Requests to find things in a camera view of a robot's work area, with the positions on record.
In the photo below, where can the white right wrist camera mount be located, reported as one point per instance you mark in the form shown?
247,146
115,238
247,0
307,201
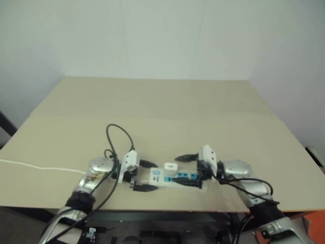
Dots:
208,154

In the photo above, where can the white power strip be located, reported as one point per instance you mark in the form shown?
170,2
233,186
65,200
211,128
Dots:
158,178

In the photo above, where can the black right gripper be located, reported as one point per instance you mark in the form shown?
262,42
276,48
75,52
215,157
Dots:
203,171

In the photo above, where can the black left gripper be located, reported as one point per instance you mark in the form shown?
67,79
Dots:
133,174

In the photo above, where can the dark cabinet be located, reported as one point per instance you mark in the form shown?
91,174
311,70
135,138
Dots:
5,129

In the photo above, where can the small white black device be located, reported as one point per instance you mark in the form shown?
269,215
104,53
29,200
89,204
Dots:
91,232

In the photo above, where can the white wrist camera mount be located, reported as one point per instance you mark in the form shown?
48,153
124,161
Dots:
208,154
130,158

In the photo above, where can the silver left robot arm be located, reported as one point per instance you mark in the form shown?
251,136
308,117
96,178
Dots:
97,169

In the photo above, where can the white charger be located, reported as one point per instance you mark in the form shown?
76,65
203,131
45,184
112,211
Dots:
170,168

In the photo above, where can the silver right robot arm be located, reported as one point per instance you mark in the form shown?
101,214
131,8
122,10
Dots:
254,188

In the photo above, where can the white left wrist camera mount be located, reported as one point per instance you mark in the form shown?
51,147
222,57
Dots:
130,158

